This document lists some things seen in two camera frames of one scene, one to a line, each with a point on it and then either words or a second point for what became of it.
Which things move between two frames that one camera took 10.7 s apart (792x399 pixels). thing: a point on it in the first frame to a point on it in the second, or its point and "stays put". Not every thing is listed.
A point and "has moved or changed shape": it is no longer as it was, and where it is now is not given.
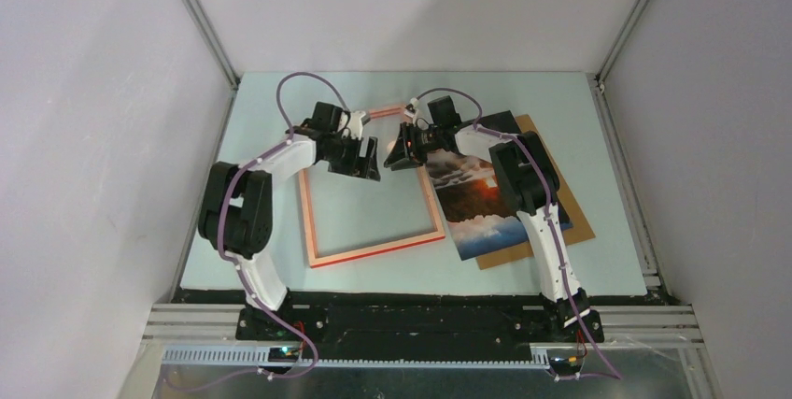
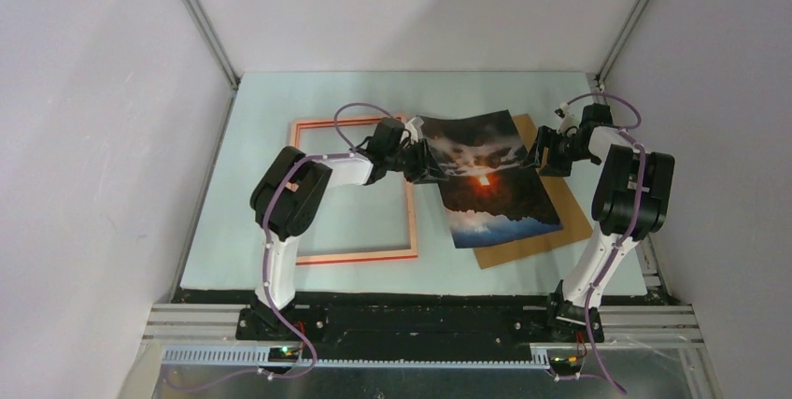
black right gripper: [406, 150] to [546, 138]
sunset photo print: [481, 219] has moved or changed shape
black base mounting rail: [356, 317] stays put
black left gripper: [362, 167] to [425, 169]
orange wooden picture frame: [435, 235] to [363, 257]
